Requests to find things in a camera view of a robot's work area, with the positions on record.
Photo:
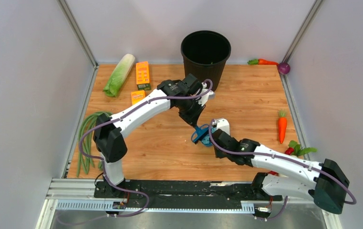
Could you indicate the carrot toy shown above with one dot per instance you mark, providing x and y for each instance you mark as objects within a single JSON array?
[
  {"x": 282, "y": 123},
  {"x": 261, "y": 62}
]

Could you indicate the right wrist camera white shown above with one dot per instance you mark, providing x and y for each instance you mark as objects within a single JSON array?
[{"x": 222, "y": 124}]

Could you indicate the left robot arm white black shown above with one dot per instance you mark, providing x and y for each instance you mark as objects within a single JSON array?
[{"x": 111, "y": 131}]

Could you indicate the orange carton box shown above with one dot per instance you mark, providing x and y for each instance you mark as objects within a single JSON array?
[{"x": 143, "y": 76}]

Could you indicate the purple onion toy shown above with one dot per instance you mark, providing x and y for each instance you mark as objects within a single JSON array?
[{"x": 283, "y": 68}]

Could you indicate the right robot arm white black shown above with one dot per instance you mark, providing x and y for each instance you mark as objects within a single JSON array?
[{"x": 324, "y": 183}]

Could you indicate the blue hand brush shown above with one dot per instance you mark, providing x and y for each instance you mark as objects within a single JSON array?
[{"x": 199, "y": 133}]

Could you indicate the red chili pepper toy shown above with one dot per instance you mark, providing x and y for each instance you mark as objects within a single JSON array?
[{"x": 290, "y": 151}]

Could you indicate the green long beans bundle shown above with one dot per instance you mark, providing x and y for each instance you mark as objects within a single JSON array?
[{"x": 84, "y": 163}]

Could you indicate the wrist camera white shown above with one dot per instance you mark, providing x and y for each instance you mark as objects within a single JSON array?
[
  {"x": 222, "y": 124},
  {"x": 206, "y": 93}
]

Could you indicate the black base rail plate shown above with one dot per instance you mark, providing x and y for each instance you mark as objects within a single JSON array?
[{"x": 183, "y": 194}]

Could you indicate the white radish toy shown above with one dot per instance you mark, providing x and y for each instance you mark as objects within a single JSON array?
[{"x": 301, "y": 150}]

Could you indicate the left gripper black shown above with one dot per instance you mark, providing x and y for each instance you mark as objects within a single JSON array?
[{"x": 192, "y": 119}]

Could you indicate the carrot toy back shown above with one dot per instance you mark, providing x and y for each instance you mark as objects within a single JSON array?
[{"x": 261, "y": 62}]

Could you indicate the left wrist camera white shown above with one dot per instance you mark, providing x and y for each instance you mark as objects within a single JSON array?
[{"x": 206, "y": 93}]

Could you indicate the black plastic trash bin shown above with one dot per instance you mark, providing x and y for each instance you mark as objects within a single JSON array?
[{"x": 205, "y": 54}]

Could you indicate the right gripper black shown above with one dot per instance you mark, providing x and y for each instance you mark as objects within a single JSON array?
[{"x": 218, "y": 154}]

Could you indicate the yellow green sponge box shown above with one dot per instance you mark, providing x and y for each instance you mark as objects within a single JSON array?
[{"x": 137, "y": 96}]

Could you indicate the blue dustpan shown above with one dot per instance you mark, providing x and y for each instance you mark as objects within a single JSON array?
[{"x": 206, "y": 141}]

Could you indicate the napa cabbage toy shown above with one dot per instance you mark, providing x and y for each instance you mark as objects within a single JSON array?
[{"x": 119, "y": 75}]

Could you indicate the carrot toy right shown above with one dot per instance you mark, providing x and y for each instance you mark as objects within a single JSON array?
[{"x": 282, "y": 123}]

